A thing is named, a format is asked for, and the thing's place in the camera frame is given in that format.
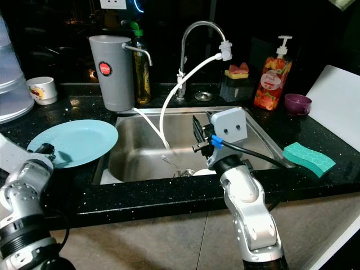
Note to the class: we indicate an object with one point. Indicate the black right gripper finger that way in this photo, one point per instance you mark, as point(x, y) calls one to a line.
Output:
point(208, 125)
point(198, 129)

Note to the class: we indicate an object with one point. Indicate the white bowl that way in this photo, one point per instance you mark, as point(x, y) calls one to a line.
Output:
point(202, 172)

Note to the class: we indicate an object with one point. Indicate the teal plate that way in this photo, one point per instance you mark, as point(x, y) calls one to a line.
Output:
point(79, 140)

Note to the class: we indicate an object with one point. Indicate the metal fork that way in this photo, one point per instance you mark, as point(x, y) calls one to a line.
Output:
point(171, 164)

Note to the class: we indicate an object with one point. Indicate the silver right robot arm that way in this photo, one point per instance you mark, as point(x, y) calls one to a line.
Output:
point(247, 214)

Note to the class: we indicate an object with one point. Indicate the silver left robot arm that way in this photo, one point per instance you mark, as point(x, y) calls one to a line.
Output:
point(22, 202)

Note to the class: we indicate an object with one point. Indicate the stainless steel sink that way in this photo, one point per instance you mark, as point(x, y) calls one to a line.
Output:
point(180, 140)

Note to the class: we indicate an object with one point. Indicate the round metal counter cap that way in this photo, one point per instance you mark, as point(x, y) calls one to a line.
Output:
point(203, 96)

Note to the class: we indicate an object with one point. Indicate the black sponge holder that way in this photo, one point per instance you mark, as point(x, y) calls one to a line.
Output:
point(235, 90)

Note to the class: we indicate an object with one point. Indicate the yellow and red sponge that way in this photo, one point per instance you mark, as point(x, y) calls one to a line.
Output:
point(236, 73)

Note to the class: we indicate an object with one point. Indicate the white printed cup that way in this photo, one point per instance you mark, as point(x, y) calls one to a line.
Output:
point(42, 91)

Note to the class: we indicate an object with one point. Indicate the clear stacked plastic containers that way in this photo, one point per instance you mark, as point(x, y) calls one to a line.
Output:
point(14, 90)

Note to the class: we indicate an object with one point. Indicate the orange soap pump bottle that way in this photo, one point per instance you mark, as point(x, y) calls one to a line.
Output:
point(271, 84)

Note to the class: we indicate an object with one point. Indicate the green-capped oil bottle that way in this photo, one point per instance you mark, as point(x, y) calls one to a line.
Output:
point(142, 79)

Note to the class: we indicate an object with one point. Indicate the chrome gooseneck faucet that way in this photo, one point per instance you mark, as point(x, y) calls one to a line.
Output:
point(183, 53)

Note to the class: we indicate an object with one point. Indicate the purple cup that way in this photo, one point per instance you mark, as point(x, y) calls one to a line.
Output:
point(297, 104)

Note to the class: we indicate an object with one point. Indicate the grey water filter canister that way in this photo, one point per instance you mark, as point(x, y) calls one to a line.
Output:
point(112, 90)

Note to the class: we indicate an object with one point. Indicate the teal sponge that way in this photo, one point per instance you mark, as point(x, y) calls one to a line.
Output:
point(309, 159)

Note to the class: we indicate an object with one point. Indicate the white cutting board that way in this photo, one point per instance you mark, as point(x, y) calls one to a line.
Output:
point(337, 107)

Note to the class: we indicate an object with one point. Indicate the green cloth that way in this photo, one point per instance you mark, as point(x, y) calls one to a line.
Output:
point(346, 3)

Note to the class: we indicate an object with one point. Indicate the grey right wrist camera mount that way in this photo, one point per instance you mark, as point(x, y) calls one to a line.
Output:
point(230, 124)

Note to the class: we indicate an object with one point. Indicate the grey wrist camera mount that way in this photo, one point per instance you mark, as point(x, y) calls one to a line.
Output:
point(230, 124)
point(14, 160)

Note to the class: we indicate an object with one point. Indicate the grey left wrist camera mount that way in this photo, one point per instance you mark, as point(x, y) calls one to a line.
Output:
point(14, 160)

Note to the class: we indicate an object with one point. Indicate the white wall socket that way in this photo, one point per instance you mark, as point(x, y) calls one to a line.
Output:
point(112, 4)

